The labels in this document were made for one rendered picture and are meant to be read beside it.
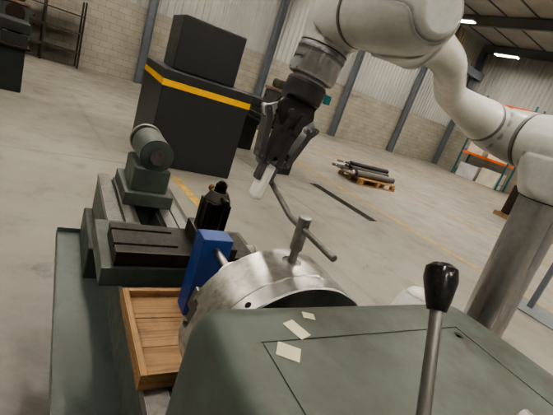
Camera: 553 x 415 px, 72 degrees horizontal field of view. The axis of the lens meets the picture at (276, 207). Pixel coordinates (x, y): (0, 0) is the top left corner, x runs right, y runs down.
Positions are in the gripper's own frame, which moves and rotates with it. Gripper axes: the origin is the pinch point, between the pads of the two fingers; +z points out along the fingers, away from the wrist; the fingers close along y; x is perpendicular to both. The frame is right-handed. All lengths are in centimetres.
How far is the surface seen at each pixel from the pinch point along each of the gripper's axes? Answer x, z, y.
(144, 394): 4.7, 47.8, 6.5
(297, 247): 15.3, 5.7, -2.4
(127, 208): -87, 46, -2
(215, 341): 32.7, 11.6, 17.1
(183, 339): 12.6, 27.7, 8.6
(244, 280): 15.5, 13.3, 4.6
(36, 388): -84, 134, 7
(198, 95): -438, 4, -128
